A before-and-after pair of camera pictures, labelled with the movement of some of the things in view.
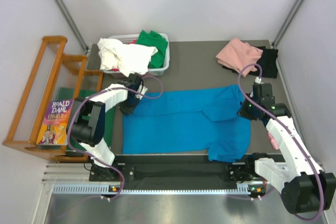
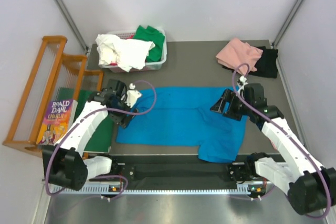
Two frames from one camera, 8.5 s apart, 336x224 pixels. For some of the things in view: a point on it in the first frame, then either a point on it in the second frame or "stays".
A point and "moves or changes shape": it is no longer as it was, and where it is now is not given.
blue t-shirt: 209,121 moves or changes shape
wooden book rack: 55,76 stays
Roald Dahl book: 53,130 stays
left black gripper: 127,104 → 123,118
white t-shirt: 129,59 moves or changes shape
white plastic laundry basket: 126,39 → 125,34
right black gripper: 242,113 → 230,96
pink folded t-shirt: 239,54 stays
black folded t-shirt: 266,66 stays
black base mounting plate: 232,173 stays
